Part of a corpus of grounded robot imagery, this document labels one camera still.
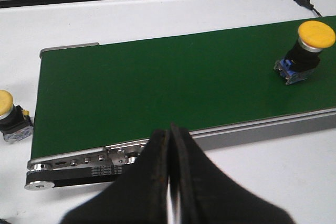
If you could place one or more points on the yellow push button beside conveyor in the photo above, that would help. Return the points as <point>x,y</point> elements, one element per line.
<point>16,123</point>

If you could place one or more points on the yellow mushroom push button switch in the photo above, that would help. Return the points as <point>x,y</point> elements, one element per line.
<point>302,59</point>

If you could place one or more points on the black timing drive belt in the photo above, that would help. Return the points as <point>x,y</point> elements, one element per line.
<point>46,179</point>

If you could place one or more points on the green conveyor belt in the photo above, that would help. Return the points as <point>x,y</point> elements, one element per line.
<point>99,95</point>

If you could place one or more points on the aluminium conveyor frame rail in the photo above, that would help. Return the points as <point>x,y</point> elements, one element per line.
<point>125,153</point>

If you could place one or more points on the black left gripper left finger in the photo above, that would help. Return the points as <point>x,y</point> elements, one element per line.
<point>137,196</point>

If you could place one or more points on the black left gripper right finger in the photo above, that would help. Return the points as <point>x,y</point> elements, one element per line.
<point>204,194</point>

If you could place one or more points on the black power plug with cable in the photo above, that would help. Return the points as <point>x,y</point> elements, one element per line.
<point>308,5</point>

